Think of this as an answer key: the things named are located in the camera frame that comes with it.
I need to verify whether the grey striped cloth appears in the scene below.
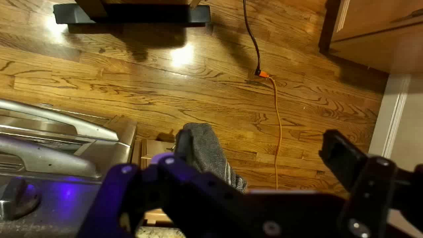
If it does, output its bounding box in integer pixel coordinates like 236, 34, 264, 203
184, 123, 248, 190

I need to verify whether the stainless steel gas stove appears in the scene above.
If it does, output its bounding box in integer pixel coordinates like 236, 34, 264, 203
0, 99, 137, 238

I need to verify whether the black power cable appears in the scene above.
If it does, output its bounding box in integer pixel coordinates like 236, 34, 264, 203
242, 0, 265, 75

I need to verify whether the dark metal stand base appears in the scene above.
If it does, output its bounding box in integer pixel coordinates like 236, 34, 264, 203
53, 2, 212, 25

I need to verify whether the white baseboard trim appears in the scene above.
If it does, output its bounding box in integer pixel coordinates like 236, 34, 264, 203
369, 74, 412, 157

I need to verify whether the orange extension cord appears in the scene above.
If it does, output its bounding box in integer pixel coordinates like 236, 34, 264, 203
257, 69, 283, 190

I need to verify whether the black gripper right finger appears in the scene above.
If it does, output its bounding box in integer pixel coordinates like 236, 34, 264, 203
319, 129, 368, 192

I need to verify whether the wooden lower cabinet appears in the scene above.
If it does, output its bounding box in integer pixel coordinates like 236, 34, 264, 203
319, 0, 423, 74

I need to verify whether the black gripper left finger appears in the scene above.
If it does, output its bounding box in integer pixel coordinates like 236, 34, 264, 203
175, 128, 212, 172

